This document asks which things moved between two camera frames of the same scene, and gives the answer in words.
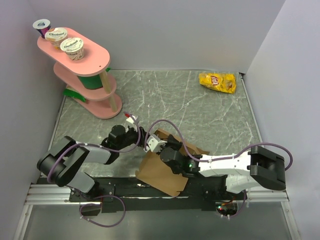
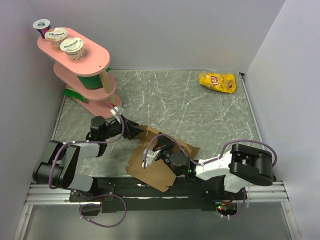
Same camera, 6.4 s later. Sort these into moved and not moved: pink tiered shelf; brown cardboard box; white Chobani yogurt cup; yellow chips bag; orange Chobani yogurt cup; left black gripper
Moved: left black gripper; brown cardboard box
Not moved: orange Chobani yogurt cup; white Chobani yogurt cup; pink tiered shelf; yellow chips bag
